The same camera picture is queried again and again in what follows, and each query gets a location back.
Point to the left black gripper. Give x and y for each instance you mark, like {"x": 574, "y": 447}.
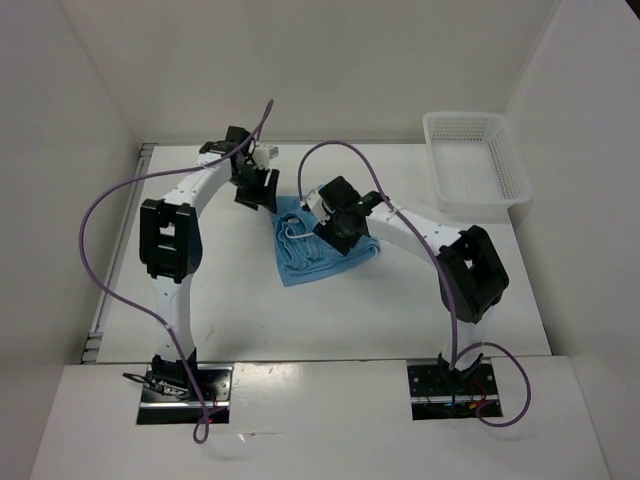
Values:
{"x": 262, "y": 196}

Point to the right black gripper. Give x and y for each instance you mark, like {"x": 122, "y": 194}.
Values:
{"x": 340, "y": 244}

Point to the light blue shorts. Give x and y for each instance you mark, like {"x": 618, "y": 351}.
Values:
{"x": 301, "y": 256}

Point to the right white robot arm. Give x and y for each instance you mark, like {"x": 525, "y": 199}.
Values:
{"x": 471, "y": 275}

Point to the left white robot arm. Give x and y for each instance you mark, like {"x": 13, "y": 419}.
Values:
{"x": 171, "y": 247}

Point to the white perforated plastic basket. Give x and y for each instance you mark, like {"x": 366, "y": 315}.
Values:
{"x": 475, "y": 164}

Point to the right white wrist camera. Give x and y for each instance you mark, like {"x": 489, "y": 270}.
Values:
{"x": 314, "y": 204}

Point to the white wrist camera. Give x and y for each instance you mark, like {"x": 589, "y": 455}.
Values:
{"x": 314, "y": 204}
{"x": 262, "y": 156}

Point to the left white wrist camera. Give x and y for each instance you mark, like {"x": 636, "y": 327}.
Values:
{"x": 262, "y": 156}

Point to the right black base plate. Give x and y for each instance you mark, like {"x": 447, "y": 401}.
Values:
{"x": 432, "y": 397}

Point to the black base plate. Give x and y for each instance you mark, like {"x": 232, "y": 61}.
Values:
{"x": 432, "y": 397}
{"x": 164, "y": 404}

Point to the aluminium table edge rail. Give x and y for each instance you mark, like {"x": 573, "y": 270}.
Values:
{"x": 96, "y": 332}

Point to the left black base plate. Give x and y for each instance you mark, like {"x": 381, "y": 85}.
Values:
{"x": 164, "y": 404}

